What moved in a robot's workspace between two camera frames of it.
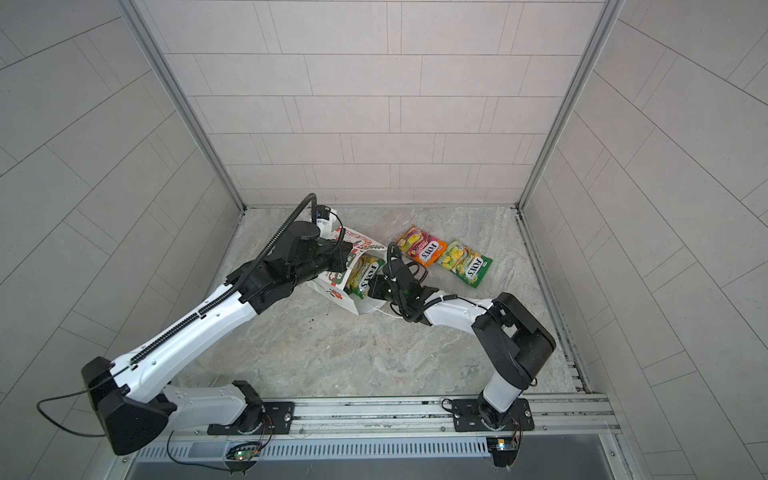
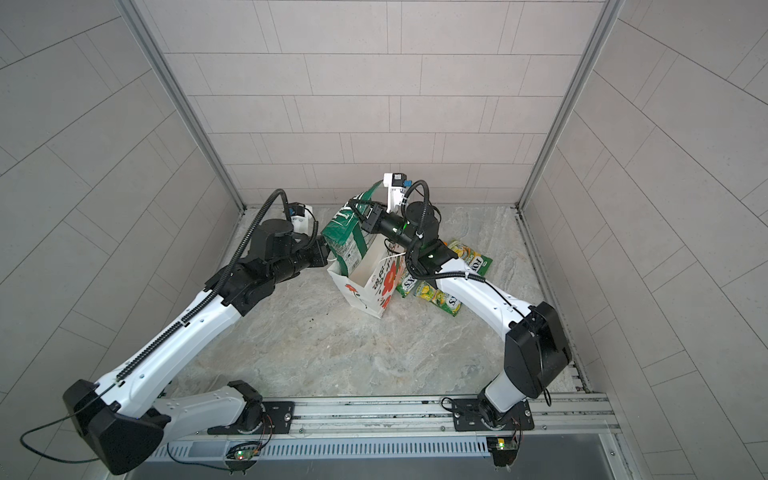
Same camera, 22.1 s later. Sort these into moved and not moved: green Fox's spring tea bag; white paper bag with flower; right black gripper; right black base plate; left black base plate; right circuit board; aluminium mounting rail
Moved: white paper bag with flower; right black gripper
Not moved: right black base plate; left black base plate; green Fox's spring tea bag; right circuit board; aluminium mounting rail
